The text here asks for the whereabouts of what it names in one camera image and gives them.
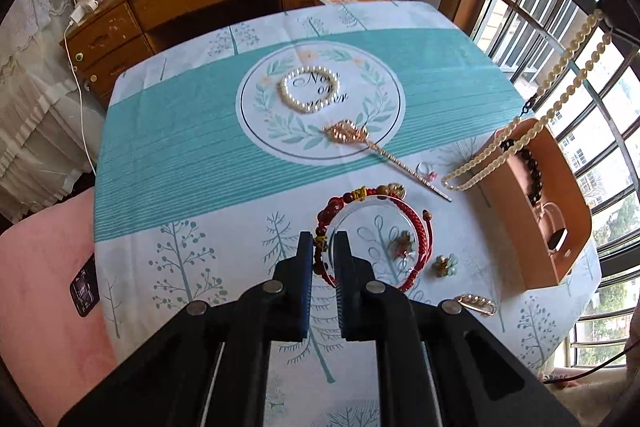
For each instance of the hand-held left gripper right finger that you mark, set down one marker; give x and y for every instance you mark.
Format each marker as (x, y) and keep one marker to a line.
(345, 287)

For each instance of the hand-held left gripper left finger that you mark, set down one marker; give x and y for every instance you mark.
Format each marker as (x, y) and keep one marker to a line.
(303, 287)

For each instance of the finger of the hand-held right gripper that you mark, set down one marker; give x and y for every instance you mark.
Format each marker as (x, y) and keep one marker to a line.
(622, 9)

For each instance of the pale green flower brooch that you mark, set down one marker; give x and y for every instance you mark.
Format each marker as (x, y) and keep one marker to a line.
(444, 265)

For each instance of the gold ornate hairpin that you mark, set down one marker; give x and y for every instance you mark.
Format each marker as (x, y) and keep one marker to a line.
(345, 133)

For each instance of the pink jewelry box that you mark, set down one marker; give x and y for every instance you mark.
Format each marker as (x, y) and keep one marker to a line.
(505, 207)

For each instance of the small floral gold earring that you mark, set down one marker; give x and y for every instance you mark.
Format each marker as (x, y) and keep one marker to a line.
(401, 245)

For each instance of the teal printed tablecloth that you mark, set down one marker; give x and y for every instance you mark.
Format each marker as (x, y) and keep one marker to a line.
(175, 147)

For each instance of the black smartphone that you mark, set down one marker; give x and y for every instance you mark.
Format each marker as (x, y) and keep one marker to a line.
(84, 287)

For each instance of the pink cushion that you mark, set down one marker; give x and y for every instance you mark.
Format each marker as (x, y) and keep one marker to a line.
(35, 297)

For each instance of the cream lace bedspread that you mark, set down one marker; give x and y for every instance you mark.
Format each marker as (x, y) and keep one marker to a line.
(35, 107)

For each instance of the white charger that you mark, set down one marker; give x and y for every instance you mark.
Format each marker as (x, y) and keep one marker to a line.
(85, 9)

